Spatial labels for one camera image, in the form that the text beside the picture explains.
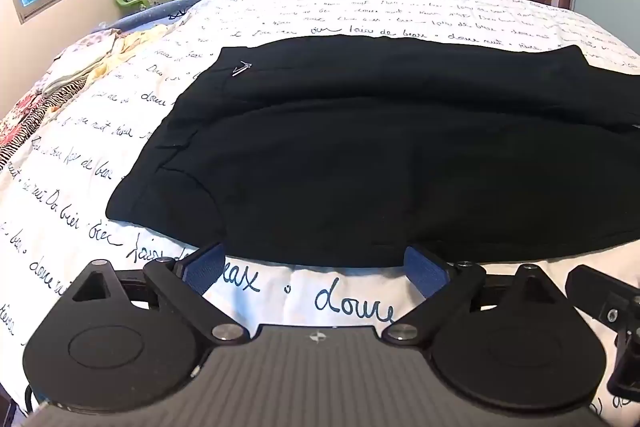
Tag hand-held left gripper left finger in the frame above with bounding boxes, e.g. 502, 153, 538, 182
71, 243, 251, 348

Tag white printed blanket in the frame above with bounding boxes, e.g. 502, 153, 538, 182
0, 0, 640, 427

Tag black pants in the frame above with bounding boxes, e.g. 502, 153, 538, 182
105, 34, 640, 265

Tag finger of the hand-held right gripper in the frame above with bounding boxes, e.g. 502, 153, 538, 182
566, 264, 640, 403

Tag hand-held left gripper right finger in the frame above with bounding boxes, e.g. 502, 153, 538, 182
382, 246, 568, 348

